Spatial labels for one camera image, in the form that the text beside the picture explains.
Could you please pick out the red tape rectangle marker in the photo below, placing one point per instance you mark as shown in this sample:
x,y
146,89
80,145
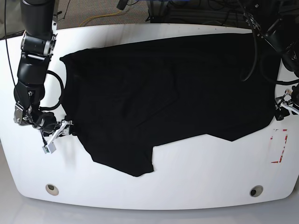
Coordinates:
x,y
277,145

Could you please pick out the table grommet hole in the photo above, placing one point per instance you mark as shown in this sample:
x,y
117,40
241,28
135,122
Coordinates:
x,y
52,190
256,191

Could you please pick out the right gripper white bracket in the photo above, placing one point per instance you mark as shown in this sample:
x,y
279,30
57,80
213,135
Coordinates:
x,y
58,129

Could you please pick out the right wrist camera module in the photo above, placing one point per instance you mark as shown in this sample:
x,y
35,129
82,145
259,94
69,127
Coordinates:
x,y
49,148

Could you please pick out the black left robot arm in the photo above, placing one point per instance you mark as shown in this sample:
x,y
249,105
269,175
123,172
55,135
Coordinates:
x,y
277,22

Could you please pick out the black printed T-shirt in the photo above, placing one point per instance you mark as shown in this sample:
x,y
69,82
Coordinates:
x,y
126,99

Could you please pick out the left table grommet hole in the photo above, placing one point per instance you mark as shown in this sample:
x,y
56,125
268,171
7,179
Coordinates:
x,y
52,190

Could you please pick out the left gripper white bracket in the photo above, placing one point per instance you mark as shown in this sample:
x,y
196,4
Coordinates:
x,y
287,104

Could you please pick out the right table grommet hole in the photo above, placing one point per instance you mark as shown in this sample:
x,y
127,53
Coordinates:
x,y
256,191

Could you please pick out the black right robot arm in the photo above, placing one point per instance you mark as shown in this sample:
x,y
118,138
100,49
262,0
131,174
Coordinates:
x,y
39,18

